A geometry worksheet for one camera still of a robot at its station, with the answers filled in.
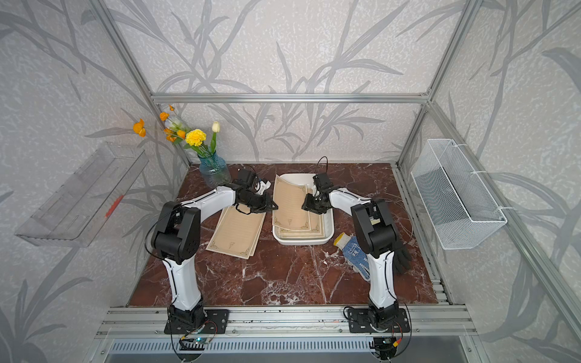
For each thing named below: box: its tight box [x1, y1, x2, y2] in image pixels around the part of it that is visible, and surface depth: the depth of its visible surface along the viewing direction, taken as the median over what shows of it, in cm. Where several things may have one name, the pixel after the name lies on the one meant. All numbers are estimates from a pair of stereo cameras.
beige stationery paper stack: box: [272, 173, 326, 239], surface depth 98 cm
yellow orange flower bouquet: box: [133, 105, 221, 156], surface depth 94 cm
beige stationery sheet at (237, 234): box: [205, 205, 268, 260], surface depth 95 cm
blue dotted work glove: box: [333, 232, 371, 282], surface depth 90 cm
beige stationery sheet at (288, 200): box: [272, 174, 311, 231], surface depth 101 cm
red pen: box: [104, 195, 125, 219], surface depth 67 cm
